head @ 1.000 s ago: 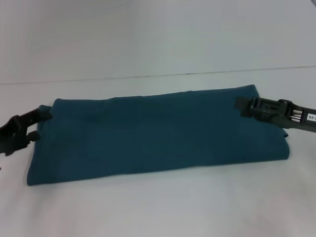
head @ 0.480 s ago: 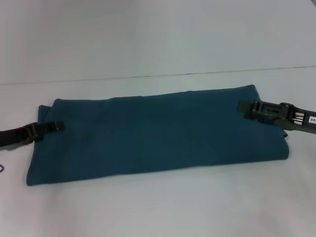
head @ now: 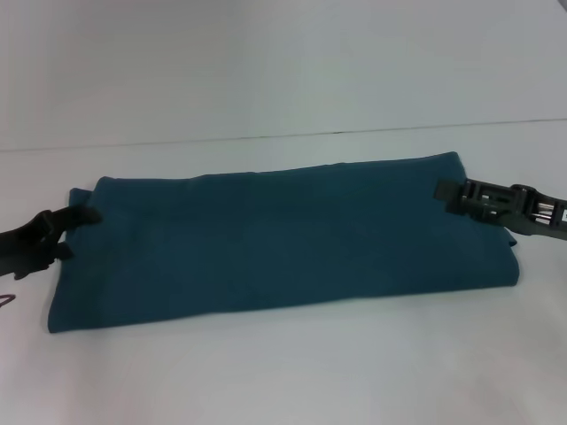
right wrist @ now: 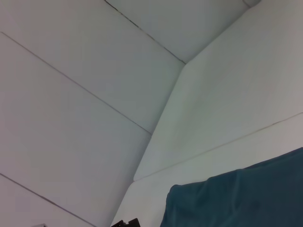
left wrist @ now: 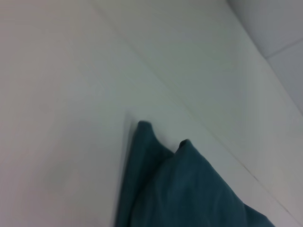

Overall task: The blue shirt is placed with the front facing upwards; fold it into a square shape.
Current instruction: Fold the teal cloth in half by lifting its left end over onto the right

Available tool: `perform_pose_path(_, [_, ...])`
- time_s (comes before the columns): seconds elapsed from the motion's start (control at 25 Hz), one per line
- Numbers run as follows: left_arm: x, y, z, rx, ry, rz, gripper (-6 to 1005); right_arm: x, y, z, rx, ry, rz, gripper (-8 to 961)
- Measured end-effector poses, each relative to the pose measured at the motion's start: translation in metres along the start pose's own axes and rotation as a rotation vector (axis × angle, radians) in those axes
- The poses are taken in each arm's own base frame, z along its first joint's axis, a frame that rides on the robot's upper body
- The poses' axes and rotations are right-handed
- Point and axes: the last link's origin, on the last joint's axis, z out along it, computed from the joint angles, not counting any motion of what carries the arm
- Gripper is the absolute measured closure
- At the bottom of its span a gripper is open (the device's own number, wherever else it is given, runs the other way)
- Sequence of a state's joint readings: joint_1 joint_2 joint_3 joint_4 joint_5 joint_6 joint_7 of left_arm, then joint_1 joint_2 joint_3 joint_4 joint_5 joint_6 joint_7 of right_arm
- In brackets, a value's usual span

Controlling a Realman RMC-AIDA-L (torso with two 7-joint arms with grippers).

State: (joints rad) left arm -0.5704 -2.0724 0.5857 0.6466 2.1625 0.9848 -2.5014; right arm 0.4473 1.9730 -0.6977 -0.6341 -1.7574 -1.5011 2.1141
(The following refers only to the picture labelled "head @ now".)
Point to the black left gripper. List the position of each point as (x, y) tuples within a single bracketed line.
[(24, 245)]

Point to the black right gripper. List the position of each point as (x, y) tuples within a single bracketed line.
[(542, 217)]

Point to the blue shirt with FREE print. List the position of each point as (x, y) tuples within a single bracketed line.
[(283, 248)]

